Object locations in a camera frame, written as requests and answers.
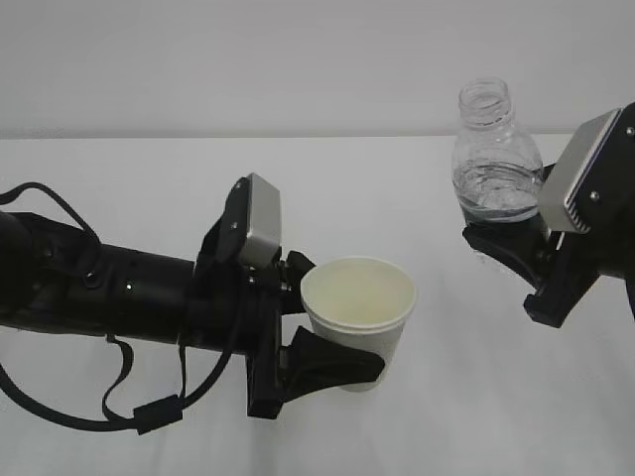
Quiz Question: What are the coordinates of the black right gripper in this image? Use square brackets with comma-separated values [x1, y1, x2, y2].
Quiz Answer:
[462, 215, 613, 328]

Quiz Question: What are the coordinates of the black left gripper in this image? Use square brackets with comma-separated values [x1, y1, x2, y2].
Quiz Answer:
[240, 251, 386, 419]

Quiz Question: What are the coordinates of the white paper cup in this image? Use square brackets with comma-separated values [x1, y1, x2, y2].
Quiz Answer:
[300, 256, 417, 393]

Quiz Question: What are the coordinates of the clear green-label water bottle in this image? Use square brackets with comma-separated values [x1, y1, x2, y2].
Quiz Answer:
[451, 77, 545, 225]

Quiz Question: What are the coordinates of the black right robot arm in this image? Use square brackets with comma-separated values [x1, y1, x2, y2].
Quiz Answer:
[462, 105, 634, 328]

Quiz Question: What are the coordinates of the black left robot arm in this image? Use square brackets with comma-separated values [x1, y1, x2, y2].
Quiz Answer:
[1, 212, 386, 419]

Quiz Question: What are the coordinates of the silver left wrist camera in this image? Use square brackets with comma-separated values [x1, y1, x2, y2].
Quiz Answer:
[215, 173, 282, 269]

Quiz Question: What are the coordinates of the black left camera cable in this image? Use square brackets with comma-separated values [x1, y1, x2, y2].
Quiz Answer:
[0, 181, 244, 436]

